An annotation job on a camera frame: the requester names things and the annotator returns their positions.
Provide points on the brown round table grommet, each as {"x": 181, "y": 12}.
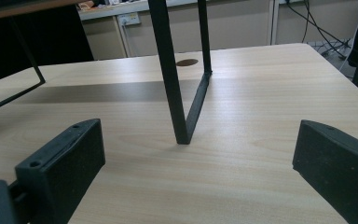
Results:
{"x": 187, "y": 62}

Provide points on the beige desk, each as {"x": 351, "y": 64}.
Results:
{"x": 242, "y": 28}

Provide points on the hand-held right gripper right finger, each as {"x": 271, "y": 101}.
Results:
{"x": 338, "y": 168}

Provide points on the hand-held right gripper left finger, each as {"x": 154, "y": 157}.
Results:
{"x": 65, "y": 161}

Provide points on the black two-tier metal rack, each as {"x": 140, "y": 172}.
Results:
{"x": 171, "y": 81}

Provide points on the white wall socket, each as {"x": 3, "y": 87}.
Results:
{"x": 129, "y": 19}

